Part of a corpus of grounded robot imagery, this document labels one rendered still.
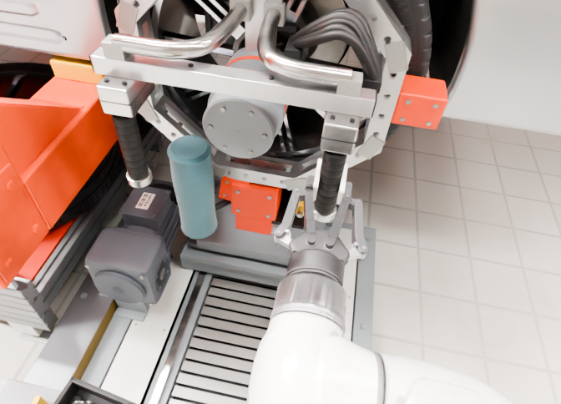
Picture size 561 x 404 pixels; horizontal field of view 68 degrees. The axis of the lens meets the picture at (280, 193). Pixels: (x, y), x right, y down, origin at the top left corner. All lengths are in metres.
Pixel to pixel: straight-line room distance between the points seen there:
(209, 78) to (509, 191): 1.73
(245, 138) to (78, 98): 0.57
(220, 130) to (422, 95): 0.38
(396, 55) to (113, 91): 0.46
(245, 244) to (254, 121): 0.69
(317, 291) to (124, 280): 0.71
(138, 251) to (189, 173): 0.34
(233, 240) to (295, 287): 0.85
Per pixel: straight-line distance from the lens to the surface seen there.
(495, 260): 1.83
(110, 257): 1.13
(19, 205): 0.97
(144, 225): 1.20
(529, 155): 2.43
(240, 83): 0.61
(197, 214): 0.96
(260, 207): 1.05
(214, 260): 1.37
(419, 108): 0.83
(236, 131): 0.72
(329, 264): 0.53
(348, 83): 0.58
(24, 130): 0.98
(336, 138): 0.60
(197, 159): 0.84
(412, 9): 0.84
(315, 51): 1.07
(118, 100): 0.68
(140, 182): 0.78
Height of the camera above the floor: 1.30
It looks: 47 degrees down
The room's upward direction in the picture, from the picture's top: 5 degrees clockwise
